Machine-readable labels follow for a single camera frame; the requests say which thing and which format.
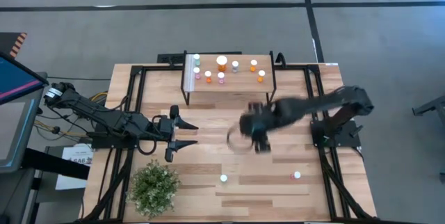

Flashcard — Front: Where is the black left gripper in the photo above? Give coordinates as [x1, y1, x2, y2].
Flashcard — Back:
[152, 104, 200, 163]

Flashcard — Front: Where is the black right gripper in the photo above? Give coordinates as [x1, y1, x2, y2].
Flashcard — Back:
[239, 101, 279, 154]

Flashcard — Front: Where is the large orange medicine bottle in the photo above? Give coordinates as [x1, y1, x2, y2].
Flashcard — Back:
[216, 55, 229, 73]

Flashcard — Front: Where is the wooden shelf with black legs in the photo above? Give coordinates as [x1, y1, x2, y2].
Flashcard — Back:
[180, 50, 278, 107]

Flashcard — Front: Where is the green artificial potted plant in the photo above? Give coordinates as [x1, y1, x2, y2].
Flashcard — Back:
[127, 159, 181, 220]

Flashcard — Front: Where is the black power strip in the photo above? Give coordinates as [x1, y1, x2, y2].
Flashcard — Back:
[156, 53, 185, 65]

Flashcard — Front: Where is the white paper sign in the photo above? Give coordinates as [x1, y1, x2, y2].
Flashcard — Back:
[55, 143, 95, 191]

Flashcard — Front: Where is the black equipment cart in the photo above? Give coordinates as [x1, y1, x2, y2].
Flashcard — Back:
[0, 147, 91, 224]

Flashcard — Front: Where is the grey panel with blue edge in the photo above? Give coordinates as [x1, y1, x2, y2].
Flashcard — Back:
[0, 98, 38, 175]

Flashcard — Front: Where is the blue computer monitor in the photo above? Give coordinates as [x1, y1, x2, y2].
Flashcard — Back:
[0, 51, 49, 106]

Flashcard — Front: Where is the black orange striped hazard block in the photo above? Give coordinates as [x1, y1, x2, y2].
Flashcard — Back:
[0, 32, 28, 60]

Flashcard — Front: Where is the black aluminium table frame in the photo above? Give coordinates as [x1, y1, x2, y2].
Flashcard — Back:
[79, 63, 380, 223]

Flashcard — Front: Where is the yellow and black cable bundle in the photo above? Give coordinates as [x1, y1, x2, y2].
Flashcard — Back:
[33, 91, 108, 148]

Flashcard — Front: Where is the black floor cable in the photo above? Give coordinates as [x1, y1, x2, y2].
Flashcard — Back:
[47, 75, 113, 81]

